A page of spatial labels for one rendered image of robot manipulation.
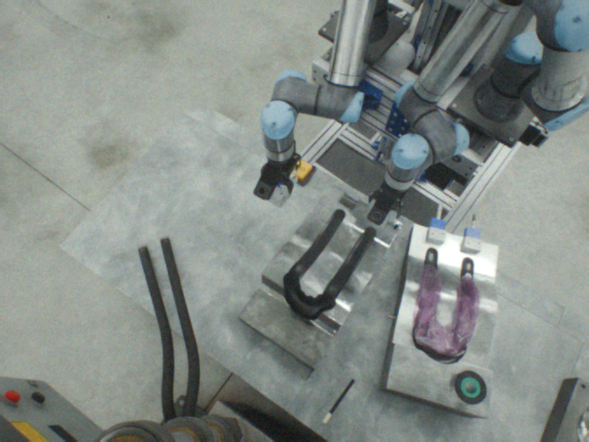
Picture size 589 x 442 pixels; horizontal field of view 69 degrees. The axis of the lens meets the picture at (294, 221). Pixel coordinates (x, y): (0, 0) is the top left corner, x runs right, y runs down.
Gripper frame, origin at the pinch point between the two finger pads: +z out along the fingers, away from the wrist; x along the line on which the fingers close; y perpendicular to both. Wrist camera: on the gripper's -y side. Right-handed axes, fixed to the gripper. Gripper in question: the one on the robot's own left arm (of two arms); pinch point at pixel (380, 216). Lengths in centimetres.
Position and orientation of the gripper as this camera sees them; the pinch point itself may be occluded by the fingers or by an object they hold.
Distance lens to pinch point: 132.9
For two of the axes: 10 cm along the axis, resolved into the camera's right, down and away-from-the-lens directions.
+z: 0.0, 4.0, 9.2
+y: 5.5, -7.7, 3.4
